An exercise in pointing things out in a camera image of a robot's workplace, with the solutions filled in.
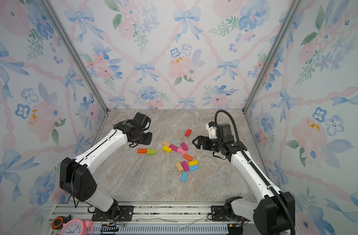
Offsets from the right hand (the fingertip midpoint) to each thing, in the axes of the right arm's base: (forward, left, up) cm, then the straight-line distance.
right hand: (200, 142), depth 80 cm
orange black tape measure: (-36, +69, -14) cm, 79 cm away
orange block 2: (0, +7, -19) cm, 20 cm away
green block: (+3, +30, -16) cm, 34 cm away
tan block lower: (-7, +12, -18) cm, 22 cm away
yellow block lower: (-4, +3, -17) cm, 18 cm away
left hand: (+3, +29, -2) cm, 29 cm away
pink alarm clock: (-38, +60, -15) cm, 72 cm away
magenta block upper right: (+7, +9, -17) cm, 21 cm away
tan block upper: (+10, +23, -17) cm, 30 cm away
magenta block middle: (+6, +15, -17) cm, 24 cm away
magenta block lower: (-6, +8, -18) cm, 20 cm away
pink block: (+3, +11, -17) cm, 20 cm away
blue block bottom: (-13, +9, -18) cm, 23 cm away
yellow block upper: (+6, +21, -17) cm, 28 cm away
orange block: (+3, +36, -16) cm, 40 cm away
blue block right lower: (-7, +3, -18) cm, 19 cm away
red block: (+19, +6, -18) cm, 27 cm away
